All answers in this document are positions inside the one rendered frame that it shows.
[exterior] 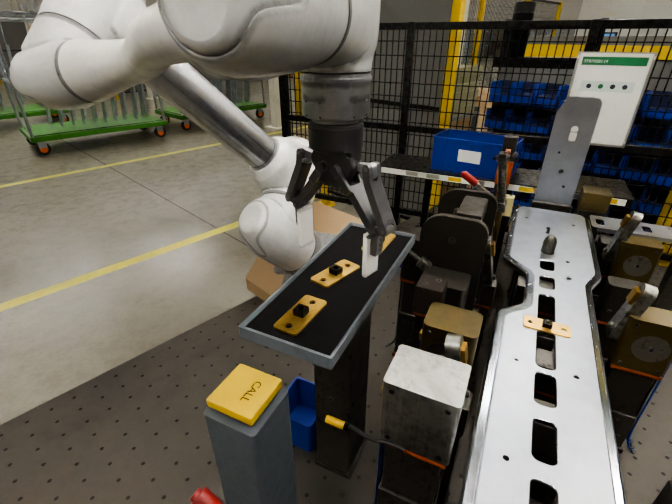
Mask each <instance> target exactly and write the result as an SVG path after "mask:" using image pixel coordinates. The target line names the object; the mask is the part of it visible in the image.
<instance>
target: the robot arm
mask: <svg viewBox="0 0 672 504"><path fill-rule="evenodd" d="M145 2H146V1H145V0H43V1H42V4H41V7H40V10H39V12H38V14H37V16H36V18H35V20H34V22H33V24H32V26H31V28H30V30H29V32H28V34H27V36H26V38H25V40H24V42H23V44H22V46H21V49H22V51H21V52H19V53H17V54H16V55H15V56H14V57H13V59H12V62H11V65H10V79H11V82H12V84H13V86H14V87H15V89H16V90H17V91H18V92H20V93H21V94H22V95H23V96H24V97H26V98H27V99H29V100H31V101H33V102H35V103H36V104H37V105H39V106H42V107H45V108H49V109H54V110H75V109H82V108H87V107H91V106H93V105H95V104H98V103H100V102H104V101H107V100H109V99H110V98H112V97H114V96H115V95H117V94H119V93H121V92H123V91H125V90H127V89H129V88H131V87H133V86H135V85H138V84H140V83H143V84H145V85H146V86H147V87H148V88H150V89H151V90H152V91H154V92H155V93H156V94H158V95H159V96H160V97H161V98H163V99H164V100H165V101H167V102H168V103H169V104H171V105H172V106H173V107H174V108H176V109H177V110H178V111H180V112H181V113H182V114H183V115H185V116H186V117H187V118H189V119H190V120H191V121H193V122H194V123H195V124H196V125H198V126H199V127H200V128H202V129H203V130H204V131H206V132H207V133H208V134H209V135H211V136H212V137H213V138H215V139H216V140H217V141H218V142H220V143H221V144H222V145H224V146H225V147H226V148H228V149H229V150H230V151H231V152H233V153H234V154H235V155H237V156H238V157H239V158H241V159H242V160H243V161H244V162H246V163H247V164H248V165H249V167H250V173H251V176H252V178H253V179H254V180H255V181H256V183H257V185H258V186H259V188H260V189H261V190H262V191H263V192H262V196H261V198H258V199H255V200H253V201H252V202H250V203H249V204H248V205H247V206H246V207H245V208H244V210H243V211H242V213H241V215H240V218H239V223H238V229H239V233H240V235H241V237H242V239H243V241H244V242H245V244H246V245H247V246H248V247H249V248H250V249H251V250H252V251H253V252H254V253H255V254H256V255H258V256H259V257H261V258H262V259H264V260H265V261H267V262H269V263H270V264H272V265H274V266H275V267H274V272H275V273H276V274H278V275H281V274H283V275H284V277H283V281H282V284H281V286H282V285H283V284H284V283H285V282H286V281H287V280H288V279H289V278H290V277H291V276H292V275H294V274H295V273H296V272H297V271H298V270H299V269H300V268H301V267H302V266H303V265H304V264H305V263H306V262H308V261H309V260H310V259H311V258H312V257H313V256H314V255H315V254H316V253H317V252H318V251H319V250H320V249H322V248H323V247H324V246H325V245H326V244H327V243H328V242H329V241H330V240H331V239H332V238H333V237H334V236H335V235H334V234H332V233H321V232H317V231H314V230H313V206H312V203H313V200H314V197H315V194H316V193H317V191H318V190H319V189H320V187H321V186H322V185H326V186H333V187H334V188H336V189H341V190H342V192H343V193H344V195H346V196H348V197H349V199H350V201H351V203H352V204H353V206H354V208H355V210H356V212H357V214H358V215H359V217H360V219H361V221H362V223H363V224H364V226H365V228H366V230H367V233H365V234H363V261H362V276H363V277H365V278H366V277H367V276H369V275H370V274H372V273H373V272H375V271H376V270H377V267H378V255H379V254H381V253H382V249H383V237H385V236H387V235H389V234H391V233H392V232H394V231H396V230H397V226H396V223H395V220H394V217H393V214H392V211H391V208H390V205H389V202H388V199H387V196H386V192H385V189H384V186H383V183H382V180H381V168H380V163H379V162H378V161H374V162H371V163H365V162H362V161H361V158H360V152H361V149H362V147H363V134H364V123H363V122H362V120H361V119H363V118H365V117H367V116H368V115H369V112H370V88H371V80H372V76H371V69H372V61H373V56H374V53H375V50H376V47H377V42H378V33H379V23H380V4H381V0H157V2H156V3H154V4H152V5H151V6H149V7H146V5H145ZM189 63H191V64H192V66H193V67H194V68H195V69H194V68H193V67H192V66H191V65H190V64H189ZM197 70H198V71H199V72H200V73H201V74H203V75H204V76H206V77H208V78H210V79H213V80H237V81H263V80H268V79H273V78H276V77H279V76H280V75H286V74H290V73H295V72H299V71H300V72H301V75H300V81H301V97H302V114H303V115H304V116H305V117H306V118H309V119H311V120H310V121H309V122H308V140H306V139H304V138H301V137H298V136H289V137H285V138H284V137H281V136H275V137H270V136H269V135H268V134H267V133H265V132H264V131H263V130H262V129H261V128H260V127H259V126H258V125H257V124H255V123H254V122H253V121H252V120H251V119H250V118H249V117H248V116H247V115H245V114H244V113H243V112H242V111H241V110H240V109H239V108H238V107H237V106H235V105H234V104H233V103H232V102H231V101H230V100H229V99H228V98H227V97H225V96H224V95H223V94H222V93H221V92H220V91H219V90H218V89H217V88H216V87H214V86H213V85H212V84H211V83H210V82H209V81H208V80H207V79H206V78H204V77H203V76H202V75H201V74H200V73H199V72H198V71H197ZM359 173H361V174H360V175H359ZM362 179H363V180H362ZM353 182H354V184H355V185H353V186H350V185H351V184H352V183H353ZM374 225H375V227H374Z"/></svg>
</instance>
